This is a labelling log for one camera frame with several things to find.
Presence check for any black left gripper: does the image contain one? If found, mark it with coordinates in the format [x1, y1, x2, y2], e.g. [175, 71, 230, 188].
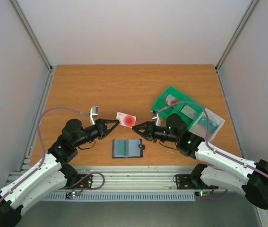
[74, 118, 120, 148]

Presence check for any dark blue card holder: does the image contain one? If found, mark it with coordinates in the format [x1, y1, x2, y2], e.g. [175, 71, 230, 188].
[112, 139, 145, 158]

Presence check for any red circle card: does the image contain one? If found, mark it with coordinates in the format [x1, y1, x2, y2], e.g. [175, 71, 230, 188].
[116, 112, 136, 128]

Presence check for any teal card with stripe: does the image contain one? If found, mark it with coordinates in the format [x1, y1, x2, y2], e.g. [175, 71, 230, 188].
[112, 140, 129, 158]

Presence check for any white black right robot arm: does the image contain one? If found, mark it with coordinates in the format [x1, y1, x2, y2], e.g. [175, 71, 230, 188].
[132, 114, 268, 210]

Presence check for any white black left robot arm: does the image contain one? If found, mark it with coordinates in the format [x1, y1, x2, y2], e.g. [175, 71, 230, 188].
[0, 119, 120, 227]

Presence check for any white card with red circles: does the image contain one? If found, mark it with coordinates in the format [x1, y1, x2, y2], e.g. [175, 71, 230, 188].
[164, 94, 179, 105]

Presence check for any grey white card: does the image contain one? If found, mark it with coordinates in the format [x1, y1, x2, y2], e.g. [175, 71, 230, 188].
[181, 105, 199, 120]

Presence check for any green plastic bin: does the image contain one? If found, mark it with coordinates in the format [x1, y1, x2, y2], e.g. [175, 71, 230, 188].
[152, 86, 186, 120]

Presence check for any white translucent plastic bin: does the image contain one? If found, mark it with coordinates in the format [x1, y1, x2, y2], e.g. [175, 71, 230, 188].
[189, 108, 225, 142]

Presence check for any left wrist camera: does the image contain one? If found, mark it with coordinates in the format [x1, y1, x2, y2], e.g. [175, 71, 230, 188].
[89, 105, 98, 125]

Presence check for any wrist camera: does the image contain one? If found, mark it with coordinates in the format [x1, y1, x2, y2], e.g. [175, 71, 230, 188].
[151, 110, 162, 126]
[89, 105, 98, 125]

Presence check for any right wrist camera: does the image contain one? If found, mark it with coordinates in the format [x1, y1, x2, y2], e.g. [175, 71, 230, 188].
[151, 110, 162, 126]

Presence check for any aluminium frame rail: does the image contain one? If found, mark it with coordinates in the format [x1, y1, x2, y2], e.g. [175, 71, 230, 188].
[3, 165, 264, 192]

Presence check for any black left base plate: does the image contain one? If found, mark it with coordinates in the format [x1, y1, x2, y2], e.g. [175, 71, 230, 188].
[62, 174, 93, 189]

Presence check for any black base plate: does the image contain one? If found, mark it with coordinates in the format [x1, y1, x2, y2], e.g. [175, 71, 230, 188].
[173, 174, 218, 191]
[62, 174, 93, 189]

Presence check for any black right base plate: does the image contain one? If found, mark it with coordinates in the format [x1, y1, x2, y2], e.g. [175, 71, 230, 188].
[173, 174, 218, 191]

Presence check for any grey slotted cable duct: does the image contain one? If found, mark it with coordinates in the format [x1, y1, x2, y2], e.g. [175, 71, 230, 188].
[42, 192, 195, 202]

